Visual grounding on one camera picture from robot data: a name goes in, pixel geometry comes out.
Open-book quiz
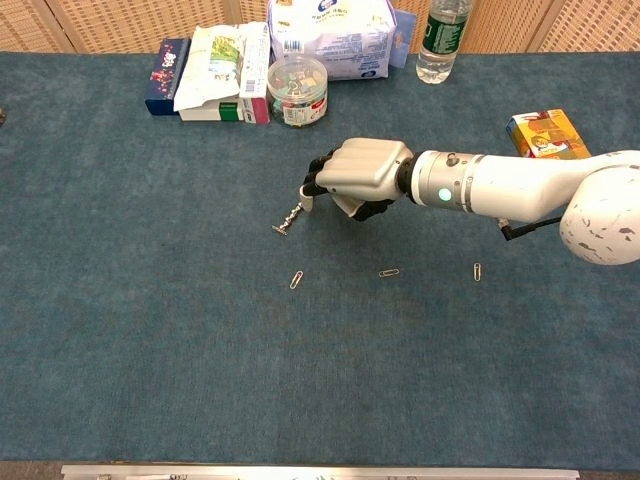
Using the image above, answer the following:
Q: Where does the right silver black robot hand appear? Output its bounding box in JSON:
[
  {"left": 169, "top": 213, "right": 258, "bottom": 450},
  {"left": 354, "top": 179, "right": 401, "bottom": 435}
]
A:
[{"left": 298, "top": 137, "right": 415, "bottom": 223}]

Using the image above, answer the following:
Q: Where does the silver magnetic bead stick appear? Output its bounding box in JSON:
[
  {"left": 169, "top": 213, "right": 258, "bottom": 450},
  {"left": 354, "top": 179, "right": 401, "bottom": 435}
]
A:
[{"left": 277, "top": 202, "right": 307, "bottom": 232}]

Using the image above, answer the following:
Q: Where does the clear tub of binder clips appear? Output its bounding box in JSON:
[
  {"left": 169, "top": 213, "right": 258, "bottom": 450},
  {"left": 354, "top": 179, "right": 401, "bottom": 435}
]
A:
[{"left": 266, "top": 55, "right": 329, "bottom": 129}]

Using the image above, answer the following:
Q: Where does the white blue plastic pack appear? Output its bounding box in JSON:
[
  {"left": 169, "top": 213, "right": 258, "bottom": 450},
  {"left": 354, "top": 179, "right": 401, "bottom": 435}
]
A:
[{"left": 266, "top": 0, "right": 399, "bottom": 82}]

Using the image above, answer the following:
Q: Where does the white box with pink end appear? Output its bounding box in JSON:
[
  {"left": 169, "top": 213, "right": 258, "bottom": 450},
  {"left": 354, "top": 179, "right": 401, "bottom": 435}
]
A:
[{"left": 238, "top": 21, "right": 272, "bottom": 126}]

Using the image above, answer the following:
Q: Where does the water bottle with green label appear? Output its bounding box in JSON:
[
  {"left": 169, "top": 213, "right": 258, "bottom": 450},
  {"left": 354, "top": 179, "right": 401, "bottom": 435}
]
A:
[{"left": 415, "top": 0, "right": 474, "bottom": 85}]

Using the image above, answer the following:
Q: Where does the white box with green end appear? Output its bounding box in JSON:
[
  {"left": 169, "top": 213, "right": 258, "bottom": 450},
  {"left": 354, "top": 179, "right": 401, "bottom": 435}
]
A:
[{"left": 178, "top": 98, "right": 245, "bottom": 123}]

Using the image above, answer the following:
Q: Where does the white green paper packet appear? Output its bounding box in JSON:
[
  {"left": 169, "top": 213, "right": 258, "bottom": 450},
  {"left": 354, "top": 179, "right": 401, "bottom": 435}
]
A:
[{"left": 172, "top": 21, "right": 269, "bottom": 113}]

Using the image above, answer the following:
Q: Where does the teal felt table cloth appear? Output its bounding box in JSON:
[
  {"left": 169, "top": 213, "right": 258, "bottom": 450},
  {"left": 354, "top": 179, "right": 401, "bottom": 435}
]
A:
[{"left": 0, "top": 51, "right": 640, "bottom": 472}]

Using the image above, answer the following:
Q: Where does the yellow orange printed carton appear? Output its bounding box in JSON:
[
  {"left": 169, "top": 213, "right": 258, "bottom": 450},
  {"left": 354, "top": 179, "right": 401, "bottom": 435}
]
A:
[{"left": 504, "top": 108, "right": 592, "bottom": 160}]

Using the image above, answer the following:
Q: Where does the dark blue printed box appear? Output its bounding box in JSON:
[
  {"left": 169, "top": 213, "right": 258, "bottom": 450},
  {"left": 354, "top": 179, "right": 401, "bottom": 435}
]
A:
[{"left": 144, "top": 37, "right": 193, "bottom": 117}]

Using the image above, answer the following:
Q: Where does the wicker folding screen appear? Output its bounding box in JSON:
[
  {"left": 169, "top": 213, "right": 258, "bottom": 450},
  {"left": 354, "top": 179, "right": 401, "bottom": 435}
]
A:
[{"left": 0, "top": 0, "right": 640, "bottom": 55}]

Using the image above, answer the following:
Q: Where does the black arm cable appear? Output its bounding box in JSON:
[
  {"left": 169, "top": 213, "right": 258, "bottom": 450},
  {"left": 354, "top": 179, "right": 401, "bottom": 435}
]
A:
[{"left": 497, "top": 215, "right": 564, "bottom": 242}]

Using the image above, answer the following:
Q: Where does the aluminium rail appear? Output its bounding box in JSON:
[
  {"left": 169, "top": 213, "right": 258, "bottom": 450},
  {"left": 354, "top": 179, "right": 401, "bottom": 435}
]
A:
[{"left": 60, "top": 464, "right": 581, "bottom": 480}]

